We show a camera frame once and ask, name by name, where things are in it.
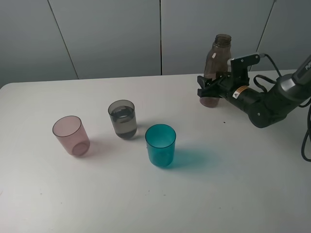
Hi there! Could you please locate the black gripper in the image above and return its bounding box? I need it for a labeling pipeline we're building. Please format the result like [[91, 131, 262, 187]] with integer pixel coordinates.
[[197, 72, 263, 111]]

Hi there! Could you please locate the brown translucent water bottle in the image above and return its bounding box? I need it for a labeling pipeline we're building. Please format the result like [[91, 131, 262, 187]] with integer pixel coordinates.
[[199, 33, 232, 108]]

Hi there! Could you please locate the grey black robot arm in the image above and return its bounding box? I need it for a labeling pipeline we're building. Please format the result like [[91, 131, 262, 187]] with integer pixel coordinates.
[[197, 53, 311, 128]]

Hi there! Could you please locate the teal translucent plastic cup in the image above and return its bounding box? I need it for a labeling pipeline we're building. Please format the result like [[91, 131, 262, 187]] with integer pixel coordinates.
[[145, 124, 176, 167]]

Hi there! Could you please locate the grey translucent plastic cup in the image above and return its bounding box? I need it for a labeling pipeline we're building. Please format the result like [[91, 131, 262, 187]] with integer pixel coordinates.
[[108, 100, 137, 140]]

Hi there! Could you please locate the pink translucent plastic cup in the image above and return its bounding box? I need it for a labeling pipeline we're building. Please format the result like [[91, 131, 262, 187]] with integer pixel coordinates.
[[52, 116, 90, 157]]

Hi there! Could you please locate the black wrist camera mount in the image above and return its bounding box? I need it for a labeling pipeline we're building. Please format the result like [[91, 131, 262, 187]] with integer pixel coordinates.
[[227, 52, 260, 85]]

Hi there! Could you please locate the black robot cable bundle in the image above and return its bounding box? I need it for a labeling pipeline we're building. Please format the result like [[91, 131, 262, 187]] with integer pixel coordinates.
[[252, 52, 311, 161]]

